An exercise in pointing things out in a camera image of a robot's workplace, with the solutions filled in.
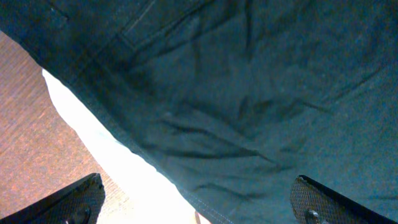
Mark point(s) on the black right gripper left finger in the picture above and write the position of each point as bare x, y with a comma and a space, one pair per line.
77, 203

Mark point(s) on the dark blue shorts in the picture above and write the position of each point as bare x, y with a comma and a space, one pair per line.
232, 100

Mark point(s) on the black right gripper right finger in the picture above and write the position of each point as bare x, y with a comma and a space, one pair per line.
314, 203

